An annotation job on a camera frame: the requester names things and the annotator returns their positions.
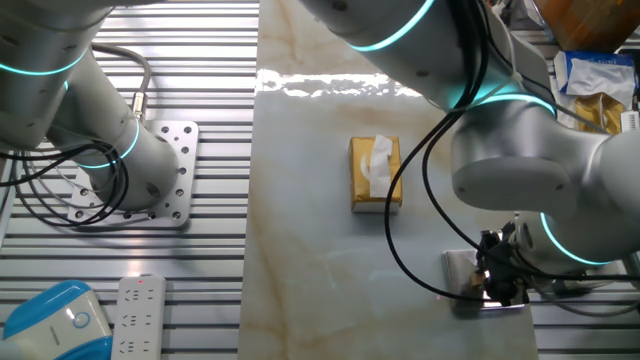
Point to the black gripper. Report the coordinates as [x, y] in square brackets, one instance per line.
[497, 255]

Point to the white Flexiv robot arm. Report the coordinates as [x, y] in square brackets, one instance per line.
[500, 150]

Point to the silver digital scale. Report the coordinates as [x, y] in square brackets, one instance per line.
[460, 280]

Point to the yellow tissue pack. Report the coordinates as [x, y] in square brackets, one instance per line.
[376, 175]

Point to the yellow transparent plastic bag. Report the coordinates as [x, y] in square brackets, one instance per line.
[600, 112]

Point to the white barcode box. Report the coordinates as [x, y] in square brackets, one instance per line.
[631, 121]

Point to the blue and white plastic pack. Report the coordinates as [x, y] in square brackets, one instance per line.
[597, 72]

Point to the brown cardboard box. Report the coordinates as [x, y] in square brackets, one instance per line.
[590, 22]

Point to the white power strip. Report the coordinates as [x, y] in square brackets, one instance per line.
[138, 317]

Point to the blue and white device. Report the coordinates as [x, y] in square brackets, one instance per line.
[55, 322]

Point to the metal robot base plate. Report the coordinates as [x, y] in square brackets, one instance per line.
[182, 170]

